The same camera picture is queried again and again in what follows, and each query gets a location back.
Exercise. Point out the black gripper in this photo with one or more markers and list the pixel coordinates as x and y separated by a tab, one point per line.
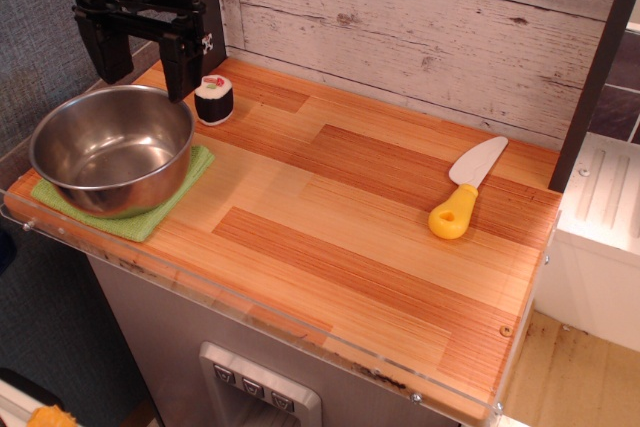
105	27

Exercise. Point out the stainless steel pot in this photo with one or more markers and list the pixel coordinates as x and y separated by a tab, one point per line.
115	152

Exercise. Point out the toy sushi roll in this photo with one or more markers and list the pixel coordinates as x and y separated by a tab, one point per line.
214	99

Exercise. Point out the silver toy fridge cabinet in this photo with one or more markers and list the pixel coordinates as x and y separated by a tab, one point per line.
164	331

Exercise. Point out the ice dispenser panel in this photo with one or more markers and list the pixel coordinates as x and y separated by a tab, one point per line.
244	393

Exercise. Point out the yellow object bottom left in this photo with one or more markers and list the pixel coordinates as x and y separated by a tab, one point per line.
51	416

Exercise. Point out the clear acrylic table guard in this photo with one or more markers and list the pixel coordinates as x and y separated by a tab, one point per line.
412	384

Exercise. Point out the white toy sink unit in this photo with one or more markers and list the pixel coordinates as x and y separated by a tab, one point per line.
591	279

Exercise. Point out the yellow handled toy knife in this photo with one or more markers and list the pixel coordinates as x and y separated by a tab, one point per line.
451	219

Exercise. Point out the dark right shelf post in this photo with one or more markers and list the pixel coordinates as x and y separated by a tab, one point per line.
604	57

